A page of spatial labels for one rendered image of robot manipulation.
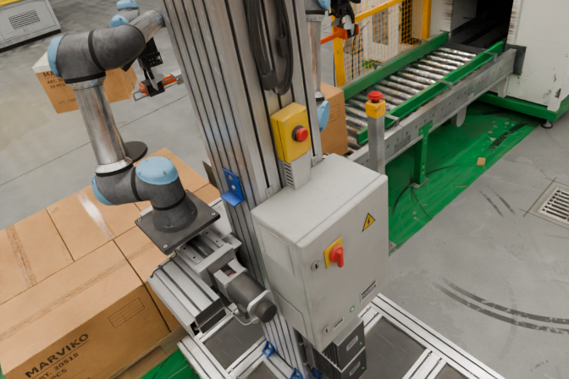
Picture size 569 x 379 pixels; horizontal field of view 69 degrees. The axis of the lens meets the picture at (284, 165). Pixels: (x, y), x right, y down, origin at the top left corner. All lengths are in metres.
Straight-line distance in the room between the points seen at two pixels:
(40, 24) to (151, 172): 8.02
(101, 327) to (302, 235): 1.29
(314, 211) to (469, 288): 1.55
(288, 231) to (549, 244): 2.02
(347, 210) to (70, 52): 0.87
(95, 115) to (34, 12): 7.89
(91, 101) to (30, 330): 1.16
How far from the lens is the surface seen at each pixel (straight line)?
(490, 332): 2.38
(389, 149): 2.57
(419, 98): 2.86
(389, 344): 2.03
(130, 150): 4.14
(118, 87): 3.60
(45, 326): 2.15
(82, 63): 1.33
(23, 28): 9.20
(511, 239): 2.80
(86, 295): 2.15
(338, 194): 1.13
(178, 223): 1.43
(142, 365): 2.46
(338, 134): 2.35
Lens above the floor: 1.97
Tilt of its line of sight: 36 degrees down
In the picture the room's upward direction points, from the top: 11 degrees counter-clockwise
